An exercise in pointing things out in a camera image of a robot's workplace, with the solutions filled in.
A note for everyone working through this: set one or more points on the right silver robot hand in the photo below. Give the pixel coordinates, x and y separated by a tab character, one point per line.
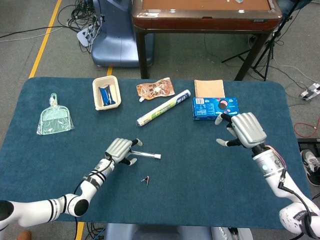
247	130

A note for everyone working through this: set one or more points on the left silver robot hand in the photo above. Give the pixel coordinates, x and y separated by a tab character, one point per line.
120	147

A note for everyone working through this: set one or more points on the clear plastic tube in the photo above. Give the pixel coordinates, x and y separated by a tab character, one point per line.
143	153

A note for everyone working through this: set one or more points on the small white cap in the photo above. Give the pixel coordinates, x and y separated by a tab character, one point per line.
157	156

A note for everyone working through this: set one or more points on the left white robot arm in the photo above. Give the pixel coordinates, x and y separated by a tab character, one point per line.
32	210

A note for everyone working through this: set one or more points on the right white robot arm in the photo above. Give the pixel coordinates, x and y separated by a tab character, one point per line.
268	165

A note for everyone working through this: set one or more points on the red binder clip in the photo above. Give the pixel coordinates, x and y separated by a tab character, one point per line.
146	179

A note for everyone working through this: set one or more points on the beige plastic container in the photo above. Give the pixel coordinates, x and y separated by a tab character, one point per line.
107	107

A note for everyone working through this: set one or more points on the blue cookie box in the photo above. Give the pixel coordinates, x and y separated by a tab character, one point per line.
207	108

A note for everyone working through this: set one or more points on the blue foil packet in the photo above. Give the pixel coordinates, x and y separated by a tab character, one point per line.
106	96

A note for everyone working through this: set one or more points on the brown spiral notebook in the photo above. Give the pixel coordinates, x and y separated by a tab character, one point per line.
210	88

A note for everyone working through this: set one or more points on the green cling film roll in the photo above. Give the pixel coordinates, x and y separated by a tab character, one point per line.
162	108

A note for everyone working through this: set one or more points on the blue felt table mat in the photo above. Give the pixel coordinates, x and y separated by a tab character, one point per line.
200	162

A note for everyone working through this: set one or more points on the orange snack pouch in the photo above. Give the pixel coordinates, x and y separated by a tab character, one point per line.
155	90

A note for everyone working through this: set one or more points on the grey black sneaker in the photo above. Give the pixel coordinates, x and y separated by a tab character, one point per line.
311	165

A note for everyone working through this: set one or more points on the white power strip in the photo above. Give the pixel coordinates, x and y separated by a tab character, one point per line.
83	36
310	91

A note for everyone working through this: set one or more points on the grey robot torso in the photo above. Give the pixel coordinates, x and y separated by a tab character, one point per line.
155	233

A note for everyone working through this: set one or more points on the blue-grey machine base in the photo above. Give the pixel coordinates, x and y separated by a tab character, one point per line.
117	37

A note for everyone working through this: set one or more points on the brown mahjong table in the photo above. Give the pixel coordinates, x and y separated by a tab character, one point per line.
200	23

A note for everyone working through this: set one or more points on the black tripod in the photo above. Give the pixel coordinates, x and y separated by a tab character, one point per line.
289	18

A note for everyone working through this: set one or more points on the brown shoe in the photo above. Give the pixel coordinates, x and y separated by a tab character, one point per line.
24	236

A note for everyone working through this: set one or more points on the seated person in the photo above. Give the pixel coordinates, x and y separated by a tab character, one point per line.
287	3

